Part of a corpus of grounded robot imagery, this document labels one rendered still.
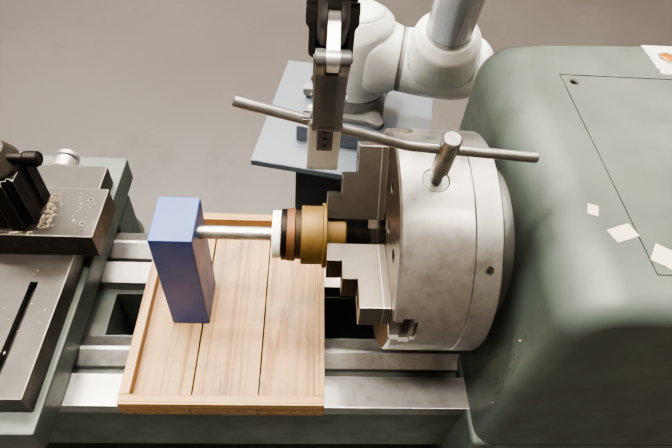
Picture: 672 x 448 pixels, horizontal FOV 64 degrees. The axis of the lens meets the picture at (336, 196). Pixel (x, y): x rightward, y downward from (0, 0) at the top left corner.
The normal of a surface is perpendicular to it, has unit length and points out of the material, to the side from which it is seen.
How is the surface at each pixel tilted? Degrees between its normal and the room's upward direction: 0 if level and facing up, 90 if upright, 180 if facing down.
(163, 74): 0
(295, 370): 0
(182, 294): 90
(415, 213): 28
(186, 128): 0
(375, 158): 56
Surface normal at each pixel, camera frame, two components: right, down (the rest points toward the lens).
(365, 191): 0.05, 0.25
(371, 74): -0.11, 0.73
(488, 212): 0.07, -0.28
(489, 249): 0.06, 0.00
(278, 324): 0.07, -0.66
